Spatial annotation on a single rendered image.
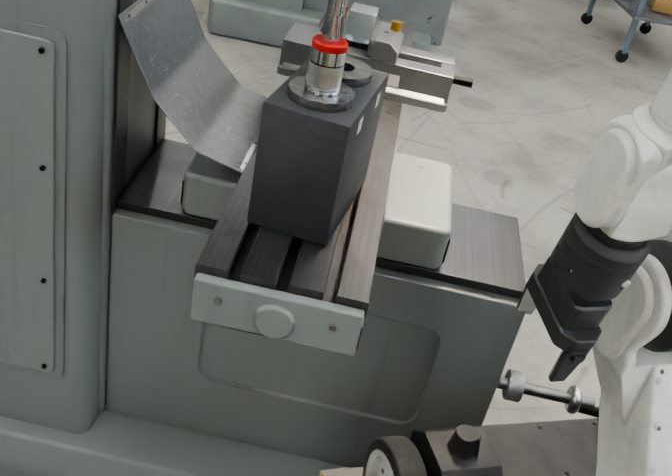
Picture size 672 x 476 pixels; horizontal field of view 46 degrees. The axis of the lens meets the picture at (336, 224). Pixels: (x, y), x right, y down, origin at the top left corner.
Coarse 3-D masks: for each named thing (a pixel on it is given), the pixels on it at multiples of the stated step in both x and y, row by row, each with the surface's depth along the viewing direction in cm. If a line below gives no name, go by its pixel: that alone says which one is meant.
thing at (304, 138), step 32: (352, 64) 116; (288, 96) 106; (320, 96) 104; (352, 96) 106; (288, 128) 104; (320, 128) 102; (352, 128) 103; (256, 160) 107; (288, 160) 106; (320, 160) 105; (352, 160) 110; (256, 192) 110; (288, 192) 108; (320, 192) 107; (352, 192) 119; (288, 224) 111; (320, 224) 109
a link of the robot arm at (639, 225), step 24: (648, 192) 80; (576, 216) 87; (624, 216) 80; (648, 216) 81; (576, 240) 86; (600, 240) 84; (624, 240) 83; (648, 240) 86; (600, 264) 85; (624, 264) 84
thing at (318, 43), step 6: (318, 36) 103; (312, 42) 102; (318, 42) 101; (324, 42) 101; (342, 42) 103; (318, 48) 101; (324, 48) 101; (330, 48) 101; (336, 48) 101; (342, 48) 101
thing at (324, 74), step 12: (312, 48) 102; (312, 60) 103; (324, 60) 102; (336, 60) 102; (312, 72) 103; (324, 72) 103; (336, 72) 103; (312, 84) 104; (324, 84) 103; (336, 84) 104
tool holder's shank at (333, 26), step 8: (328, 0) 100; (336, 0) 99; (344, 0) 99; (328, 8) 100; (336, 8) 99; (344, 8) 100; (328, 16) 100; (336, 16) 100; (344, 16) 101; (328, 24) 100; (336, 24) 100; (344, 24) 101; (328, 32) 101; (336, 32) 101; (328, 40) 102; (336, 40) 102
